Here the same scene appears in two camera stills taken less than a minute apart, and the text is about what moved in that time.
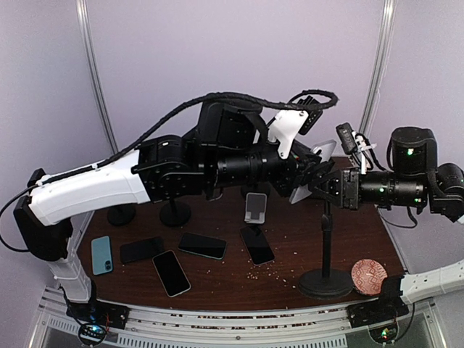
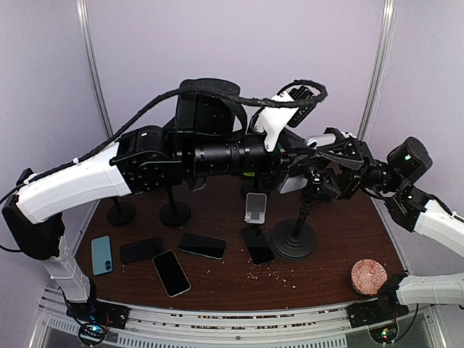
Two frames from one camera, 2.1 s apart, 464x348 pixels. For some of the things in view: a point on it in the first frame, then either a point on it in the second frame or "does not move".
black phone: x=257 y=243 does not move
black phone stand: x=175 y=214 does not move
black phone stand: x=122 y=214 does not move
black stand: x=326 y=283 to x=296 y=239
